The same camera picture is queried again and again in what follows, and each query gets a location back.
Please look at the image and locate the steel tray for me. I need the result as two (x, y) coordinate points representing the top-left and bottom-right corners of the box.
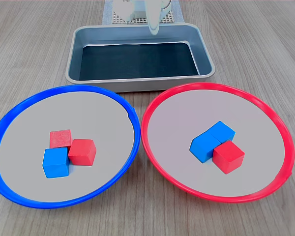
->
(65, 23), (216, 93)

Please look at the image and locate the blue-rimmed white plate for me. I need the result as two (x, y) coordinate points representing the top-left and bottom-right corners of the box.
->
(0, 85), (141, 209)

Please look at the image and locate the red-rimmed white plate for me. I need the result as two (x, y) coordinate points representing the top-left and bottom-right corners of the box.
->
(140, 82), (295, 204)

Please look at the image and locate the pale perforated base plate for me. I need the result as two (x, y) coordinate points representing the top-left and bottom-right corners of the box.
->
(112, 8), (175, 25)

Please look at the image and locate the black tray mat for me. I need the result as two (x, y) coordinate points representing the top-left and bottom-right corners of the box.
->
(79, 42), (200, 81)

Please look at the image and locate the small red cube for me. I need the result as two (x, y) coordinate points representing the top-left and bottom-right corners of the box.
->
(49, 129), (73, 149)
(67, 139), (97, 167)
(212, 140), (245, 175)

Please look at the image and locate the small blue cube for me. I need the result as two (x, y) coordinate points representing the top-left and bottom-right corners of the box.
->
(42, 147), (70, 179)
(207, 120), (236, 145)
(189, 131), (222, 164)

